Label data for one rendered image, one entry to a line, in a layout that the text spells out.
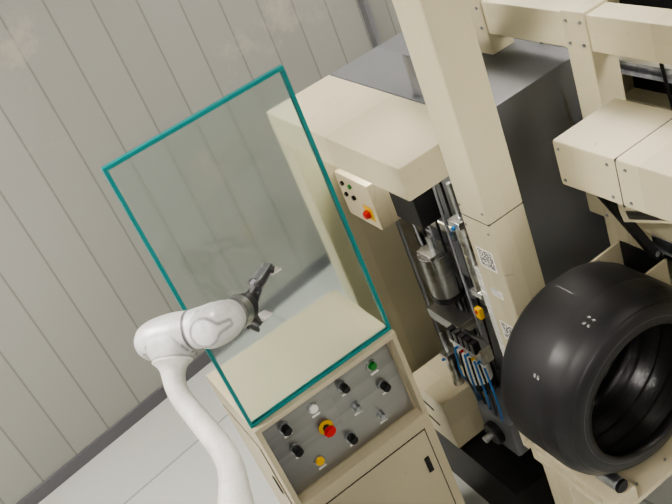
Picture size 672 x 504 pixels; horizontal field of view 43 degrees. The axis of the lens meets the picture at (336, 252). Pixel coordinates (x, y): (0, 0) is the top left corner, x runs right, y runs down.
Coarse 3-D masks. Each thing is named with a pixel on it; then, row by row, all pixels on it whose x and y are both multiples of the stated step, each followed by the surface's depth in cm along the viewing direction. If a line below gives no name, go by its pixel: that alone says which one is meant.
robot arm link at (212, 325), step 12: (228, 300) 214; (192, 312) 209; (204, 312) 204; (216, 312) 204; (228, 312) 207; (240, 312) 211; (192, 324) 203; (204, 324) 202; (216, 324) 202; (228, 324) 205; (240, 324) 210; (192, 336) 203; (204, 336) 202; (216, 336) 202; (228, 336) 206; (192, 348) 212; (204, 348) 205
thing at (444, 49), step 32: (416, 0) 202; (448, 0) 205; (416, 32) 210; (448, 32) 208; (416, 64) 219; (448, 64) 211; (480, 64) 216; (448, 96) 215; (480, 96) 219; (448, 128) 224; (480, 128) 223; (448, 160) 234; (480, 160) 226; (480, 192) 230; (512, 192) 236; (480, 224) 239; (512, 224) 240; (512, 256) 244; (512, 288) 248; (512, 320) 256
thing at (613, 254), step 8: (608, 248) 283; (616, 248) 284; (624, 248) 283; (632, 248) 279; (600, 256) 281; (608, 256) 283; (616, 256) 285; (624, 256) 286; (632, 256) 282; (640, 256) 278; (648, 256) 274; (624, 264) 288; (632, 264) 284; (640, 264) 280; (648, 264) 277; (656, 264) 273; (664, 264) 269; (648, 272) 266; (656, 272) 268; (664, 272) 270; (664, 280) 271
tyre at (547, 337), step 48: (576, 288) 230; (624, 288) 225; (528, 336) 231; (576, 336) 220; (624, 336) 219; (528, 384) 229; (576, 384) 219; (624, 384) 267; (528, 432) 238; (576, 432) 223; (624, 432) 257
